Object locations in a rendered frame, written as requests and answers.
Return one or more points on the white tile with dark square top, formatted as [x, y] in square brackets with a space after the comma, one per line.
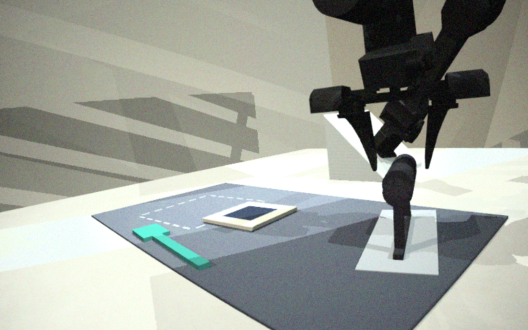
[250, 215]

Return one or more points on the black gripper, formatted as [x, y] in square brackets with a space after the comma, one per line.
[442, 93]

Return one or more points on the teal t-shaped flat piece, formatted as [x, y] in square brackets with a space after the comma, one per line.
[159, 234]

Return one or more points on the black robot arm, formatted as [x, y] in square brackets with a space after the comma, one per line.
[399, 64]

